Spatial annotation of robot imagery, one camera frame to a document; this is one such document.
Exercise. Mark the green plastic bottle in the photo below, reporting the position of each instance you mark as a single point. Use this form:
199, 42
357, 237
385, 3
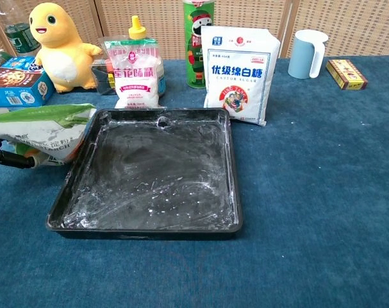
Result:
19, 38

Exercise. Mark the black square baking tray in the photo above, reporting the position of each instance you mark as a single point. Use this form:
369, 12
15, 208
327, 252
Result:
149, 173

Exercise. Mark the blue cookie box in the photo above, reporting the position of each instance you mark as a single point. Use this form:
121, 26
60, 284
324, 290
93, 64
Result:
14, 86

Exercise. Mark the yellow cap squeeze bottle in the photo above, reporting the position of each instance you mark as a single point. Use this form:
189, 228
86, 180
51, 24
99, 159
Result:
137, 30

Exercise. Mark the wicker folding screen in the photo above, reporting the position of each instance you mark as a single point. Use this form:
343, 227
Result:
351, 25

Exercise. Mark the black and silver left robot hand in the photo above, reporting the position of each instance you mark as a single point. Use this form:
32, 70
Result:
11, 159

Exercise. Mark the white castor sugar bag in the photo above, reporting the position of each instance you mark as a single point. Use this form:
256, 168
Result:
239, 73

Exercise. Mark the white pink seasoning bag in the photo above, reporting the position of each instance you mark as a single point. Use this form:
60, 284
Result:
136, 77

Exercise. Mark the blue tablecloth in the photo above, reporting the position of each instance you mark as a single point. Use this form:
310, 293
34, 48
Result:
309, 192

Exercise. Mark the yellow dinosaur plush toy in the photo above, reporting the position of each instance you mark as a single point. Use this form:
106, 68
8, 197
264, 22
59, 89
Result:
62, 51

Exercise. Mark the green white flour bag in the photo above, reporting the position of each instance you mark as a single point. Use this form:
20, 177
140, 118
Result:
43, 128

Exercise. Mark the green Pringles can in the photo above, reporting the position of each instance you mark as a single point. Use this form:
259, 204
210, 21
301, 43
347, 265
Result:
195, 48

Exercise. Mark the small yellow red box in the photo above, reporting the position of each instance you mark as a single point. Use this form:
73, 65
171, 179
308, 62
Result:
346, 74

